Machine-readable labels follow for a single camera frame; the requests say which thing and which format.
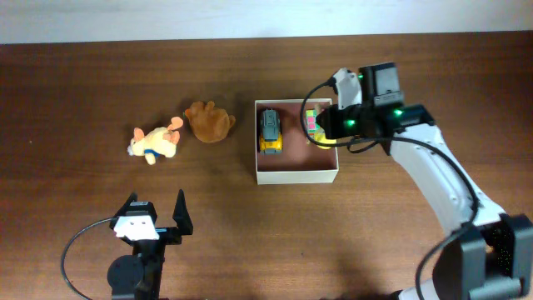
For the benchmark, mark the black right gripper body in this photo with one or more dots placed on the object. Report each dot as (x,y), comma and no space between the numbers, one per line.
(346,122)

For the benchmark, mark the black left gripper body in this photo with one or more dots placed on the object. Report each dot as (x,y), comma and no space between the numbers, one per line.
(168,235)

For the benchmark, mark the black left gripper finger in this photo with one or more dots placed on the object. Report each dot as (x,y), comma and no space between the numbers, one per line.
(181,215)
(124,208)

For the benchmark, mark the colourful puzzle cube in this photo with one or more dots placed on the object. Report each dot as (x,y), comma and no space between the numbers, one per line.
(313,128)

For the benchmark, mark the brown plush bear toy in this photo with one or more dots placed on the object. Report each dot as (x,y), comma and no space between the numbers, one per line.
(209,123)

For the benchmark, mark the yellow grey toy truck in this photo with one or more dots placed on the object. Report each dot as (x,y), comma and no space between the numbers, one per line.
(270,139)

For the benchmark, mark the yellow wooden rattle drum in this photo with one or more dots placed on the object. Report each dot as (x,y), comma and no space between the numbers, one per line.
(323,139)

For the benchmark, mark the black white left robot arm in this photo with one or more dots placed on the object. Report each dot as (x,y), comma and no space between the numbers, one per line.
(138,275)

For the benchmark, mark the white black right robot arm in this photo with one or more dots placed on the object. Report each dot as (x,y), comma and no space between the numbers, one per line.
(486,253)

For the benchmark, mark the yellow plush pig toy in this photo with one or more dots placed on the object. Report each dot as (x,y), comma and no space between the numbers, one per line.
(161,141)

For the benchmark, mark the white cardboard box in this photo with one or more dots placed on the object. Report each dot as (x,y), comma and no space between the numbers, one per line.
(299,161)

